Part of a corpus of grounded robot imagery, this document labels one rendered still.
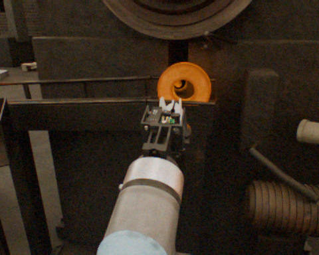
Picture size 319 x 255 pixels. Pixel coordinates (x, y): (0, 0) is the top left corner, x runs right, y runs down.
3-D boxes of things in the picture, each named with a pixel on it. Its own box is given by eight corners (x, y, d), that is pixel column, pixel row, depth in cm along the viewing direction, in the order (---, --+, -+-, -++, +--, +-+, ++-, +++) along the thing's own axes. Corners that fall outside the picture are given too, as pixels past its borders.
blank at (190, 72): (159, 60, 79) (157, 62, 76) (213, 63, 77) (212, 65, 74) (159, 110, 85) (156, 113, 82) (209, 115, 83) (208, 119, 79)
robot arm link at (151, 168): (181, 218, 42) (121, 210, 44) (185, 192, 46) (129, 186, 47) (180, 181, 36) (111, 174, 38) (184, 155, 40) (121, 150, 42)
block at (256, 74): (236, 140, 89) (244, 66, 80) (261, 142, 87) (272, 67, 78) (238, 156, 79) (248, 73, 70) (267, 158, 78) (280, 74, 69)
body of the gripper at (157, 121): (187, 105, 49) (179, 153, 40) (187, 140, 54) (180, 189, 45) (145, 103, 50) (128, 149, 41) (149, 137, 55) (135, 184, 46)
